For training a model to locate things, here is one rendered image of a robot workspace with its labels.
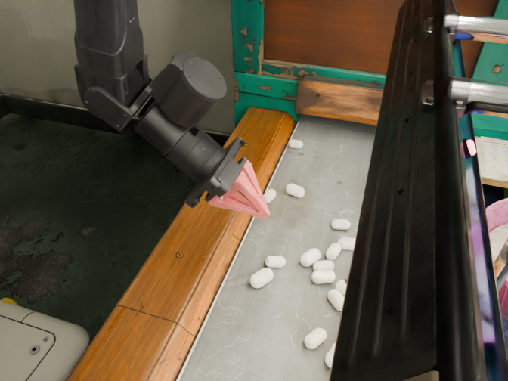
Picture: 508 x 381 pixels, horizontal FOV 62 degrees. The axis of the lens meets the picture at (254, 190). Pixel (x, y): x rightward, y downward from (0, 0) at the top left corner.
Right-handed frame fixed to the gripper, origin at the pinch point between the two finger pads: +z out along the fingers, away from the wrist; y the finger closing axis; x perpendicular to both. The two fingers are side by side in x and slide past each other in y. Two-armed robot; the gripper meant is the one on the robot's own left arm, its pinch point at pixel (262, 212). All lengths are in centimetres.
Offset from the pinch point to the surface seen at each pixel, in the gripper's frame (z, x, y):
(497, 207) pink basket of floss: 32.8, -15.5, 23.5
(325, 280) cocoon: 14.3, 1.7, 0.0
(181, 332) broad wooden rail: 1.7, 12.1, -14.3
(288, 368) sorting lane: 13.7, 4.1, -14.0
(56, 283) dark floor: -10, 121, 31
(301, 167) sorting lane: 7.6, 8.9, 27.6
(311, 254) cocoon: 11.7, 3.0, 3.6
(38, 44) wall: -92, 132, 128
